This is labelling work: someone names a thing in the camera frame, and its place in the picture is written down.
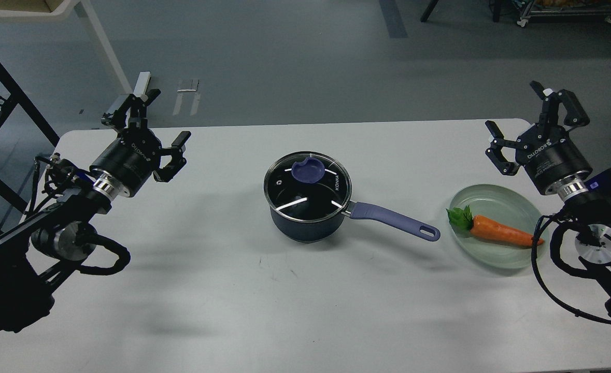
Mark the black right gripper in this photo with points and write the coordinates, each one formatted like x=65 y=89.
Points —
x=552 y=157

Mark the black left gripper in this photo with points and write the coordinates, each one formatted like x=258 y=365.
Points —
x=136 y=153

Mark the glass pot lid purple knob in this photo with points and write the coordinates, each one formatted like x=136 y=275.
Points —
x=307 y=186

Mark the dark blue saucepan purple handle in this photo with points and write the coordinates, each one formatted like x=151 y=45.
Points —
x=315 y=231

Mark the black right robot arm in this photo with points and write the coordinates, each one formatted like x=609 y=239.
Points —
x=581 y=243

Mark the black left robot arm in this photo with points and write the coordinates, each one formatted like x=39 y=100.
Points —
x=56 y=239

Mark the orange toy carrot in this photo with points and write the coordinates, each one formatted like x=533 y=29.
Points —
x=486 y=228

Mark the metal cart with casters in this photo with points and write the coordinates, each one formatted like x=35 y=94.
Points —
x=562 y=11

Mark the white table leg frame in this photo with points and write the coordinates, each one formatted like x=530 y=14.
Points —
x=47 y=11

